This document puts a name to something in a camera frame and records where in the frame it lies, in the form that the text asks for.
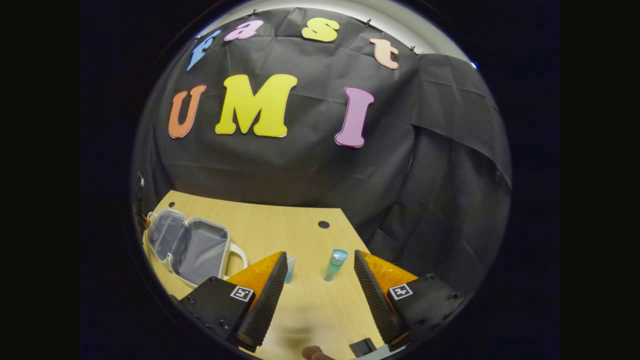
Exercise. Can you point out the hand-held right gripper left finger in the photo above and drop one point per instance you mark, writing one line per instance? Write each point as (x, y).
(267, 300)

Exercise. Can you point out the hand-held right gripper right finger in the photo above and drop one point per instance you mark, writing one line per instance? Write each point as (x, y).
(375, 300)

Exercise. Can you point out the pale blue skin care tube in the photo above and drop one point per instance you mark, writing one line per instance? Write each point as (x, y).
(290, 270)

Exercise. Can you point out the blue skin care bottle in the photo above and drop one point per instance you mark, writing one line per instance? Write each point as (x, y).
(335, 265)

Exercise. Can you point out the white suitcase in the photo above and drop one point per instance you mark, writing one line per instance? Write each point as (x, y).
(195, 247)

